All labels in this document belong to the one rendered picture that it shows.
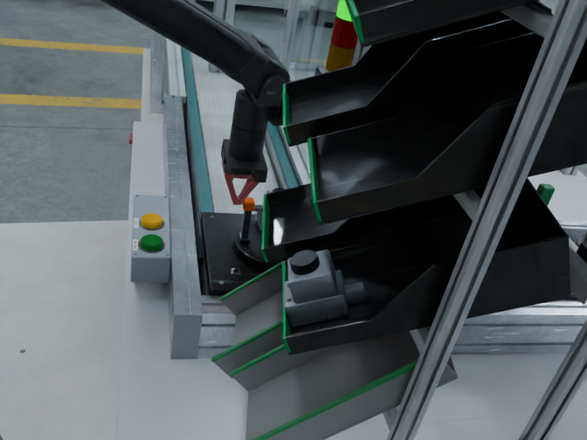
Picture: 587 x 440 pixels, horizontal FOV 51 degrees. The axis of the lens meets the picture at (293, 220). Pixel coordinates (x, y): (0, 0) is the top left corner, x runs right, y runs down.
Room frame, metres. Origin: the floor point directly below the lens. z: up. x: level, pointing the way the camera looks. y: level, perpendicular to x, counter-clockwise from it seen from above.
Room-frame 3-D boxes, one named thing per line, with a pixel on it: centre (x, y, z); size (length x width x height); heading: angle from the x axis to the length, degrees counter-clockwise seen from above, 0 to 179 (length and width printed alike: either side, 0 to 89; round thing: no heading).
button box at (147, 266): (0.96, 0.26, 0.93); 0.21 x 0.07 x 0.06; 17
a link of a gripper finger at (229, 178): (0.93, 0.11, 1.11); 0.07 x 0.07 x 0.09; 17
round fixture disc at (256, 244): (0.95, 0.03, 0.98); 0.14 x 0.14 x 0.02
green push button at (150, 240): (0.90, 0.24, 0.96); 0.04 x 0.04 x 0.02
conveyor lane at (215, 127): (1.24, 0.10, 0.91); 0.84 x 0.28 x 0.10; 17
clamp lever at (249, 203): (0.93, 0.07, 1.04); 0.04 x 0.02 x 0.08; 107
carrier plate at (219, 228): (0.95, 0.03, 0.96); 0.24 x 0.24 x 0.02; 17
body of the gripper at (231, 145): (0.92, 0.10, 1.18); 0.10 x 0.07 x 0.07; 17
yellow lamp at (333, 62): (1.16, -0.02, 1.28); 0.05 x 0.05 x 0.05
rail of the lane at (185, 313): (1.16, 0.26, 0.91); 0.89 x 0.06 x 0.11; 17
